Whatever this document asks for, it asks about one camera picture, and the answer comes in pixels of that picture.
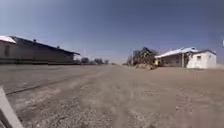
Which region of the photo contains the distant row of trees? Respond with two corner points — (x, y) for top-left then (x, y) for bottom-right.
(79, 56), (111, 66)

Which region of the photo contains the white building with pale roof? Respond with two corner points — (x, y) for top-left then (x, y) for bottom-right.
(154, 46), (218, 70)

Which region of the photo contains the tan gravel ground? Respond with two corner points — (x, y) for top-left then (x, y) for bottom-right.
(0, 64), (224, 128)

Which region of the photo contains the clump of trees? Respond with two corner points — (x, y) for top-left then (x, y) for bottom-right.
(126, 46), (160, 71)

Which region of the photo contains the long dark-roofed building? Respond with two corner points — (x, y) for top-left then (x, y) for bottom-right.
(9, 35), (81, 65)

